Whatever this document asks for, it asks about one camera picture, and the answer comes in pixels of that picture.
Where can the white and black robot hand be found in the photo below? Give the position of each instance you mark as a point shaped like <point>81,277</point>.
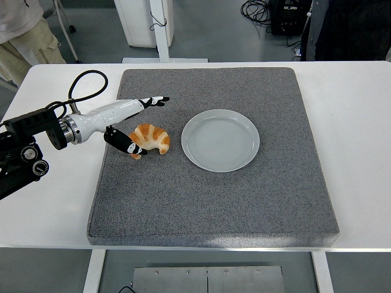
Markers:
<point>104,114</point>

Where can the golden croissant bread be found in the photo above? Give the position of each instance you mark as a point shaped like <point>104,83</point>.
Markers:
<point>152,135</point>

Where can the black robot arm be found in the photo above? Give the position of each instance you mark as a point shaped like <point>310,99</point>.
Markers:
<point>27,125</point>

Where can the round pale grey plate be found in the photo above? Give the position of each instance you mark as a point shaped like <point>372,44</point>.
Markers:
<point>220,142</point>

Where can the grey metal plate with screws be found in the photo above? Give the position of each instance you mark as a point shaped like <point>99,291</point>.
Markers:
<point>207,280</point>

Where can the white table column with base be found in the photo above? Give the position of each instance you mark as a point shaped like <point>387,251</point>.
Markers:
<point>162,45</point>

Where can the grey stool with wheels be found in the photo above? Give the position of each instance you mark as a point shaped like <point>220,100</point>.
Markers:
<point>72,28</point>

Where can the white cabinet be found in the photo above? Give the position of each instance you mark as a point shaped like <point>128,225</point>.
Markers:
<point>134,21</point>

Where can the person in light clothing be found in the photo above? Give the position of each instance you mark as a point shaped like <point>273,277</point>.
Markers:
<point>21,27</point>

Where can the grey speckled mat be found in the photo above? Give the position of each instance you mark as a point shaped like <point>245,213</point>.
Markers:
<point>214,207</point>

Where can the white table leg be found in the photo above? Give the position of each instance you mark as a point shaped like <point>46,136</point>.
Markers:
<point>93,271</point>
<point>323,274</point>

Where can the black equipment box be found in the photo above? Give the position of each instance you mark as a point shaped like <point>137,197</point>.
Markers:
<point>287,16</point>

